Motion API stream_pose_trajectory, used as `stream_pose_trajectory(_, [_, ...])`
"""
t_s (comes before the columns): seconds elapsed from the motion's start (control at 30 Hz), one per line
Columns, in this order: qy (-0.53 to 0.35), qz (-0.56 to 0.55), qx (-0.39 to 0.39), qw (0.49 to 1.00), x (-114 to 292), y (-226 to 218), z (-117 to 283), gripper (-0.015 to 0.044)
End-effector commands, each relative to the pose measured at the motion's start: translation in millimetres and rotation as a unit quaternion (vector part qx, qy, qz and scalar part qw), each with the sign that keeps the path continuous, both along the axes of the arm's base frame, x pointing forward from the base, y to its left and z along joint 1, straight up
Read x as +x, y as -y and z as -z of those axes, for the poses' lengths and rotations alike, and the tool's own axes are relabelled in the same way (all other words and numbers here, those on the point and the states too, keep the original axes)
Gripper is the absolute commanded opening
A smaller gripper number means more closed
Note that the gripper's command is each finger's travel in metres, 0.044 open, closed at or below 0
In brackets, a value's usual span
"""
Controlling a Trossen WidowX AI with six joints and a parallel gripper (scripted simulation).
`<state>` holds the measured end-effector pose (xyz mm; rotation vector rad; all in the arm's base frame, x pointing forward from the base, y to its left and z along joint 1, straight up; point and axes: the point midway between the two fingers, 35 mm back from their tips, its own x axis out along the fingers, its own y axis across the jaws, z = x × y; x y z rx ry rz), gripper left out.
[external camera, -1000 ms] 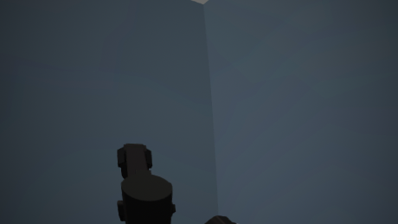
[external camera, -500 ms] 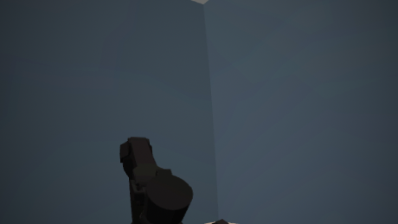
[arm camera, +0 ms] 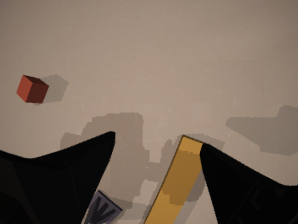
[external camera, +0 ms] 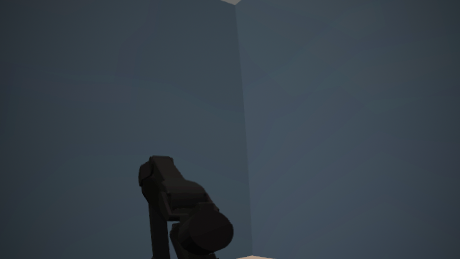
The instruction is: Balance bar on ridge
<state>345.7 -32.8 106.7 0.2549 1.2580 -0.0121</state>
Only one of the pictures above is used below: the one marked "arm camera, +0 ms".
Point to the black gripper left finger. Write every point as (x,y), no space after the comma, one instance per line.
(57,188)

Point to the orange bar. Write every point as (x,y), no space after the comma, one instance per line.
(181,176)

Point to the small red cube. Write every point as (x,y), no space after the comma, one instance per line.
(32,90)

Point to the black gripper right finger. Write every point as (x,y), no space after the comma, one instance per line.
(242,196)

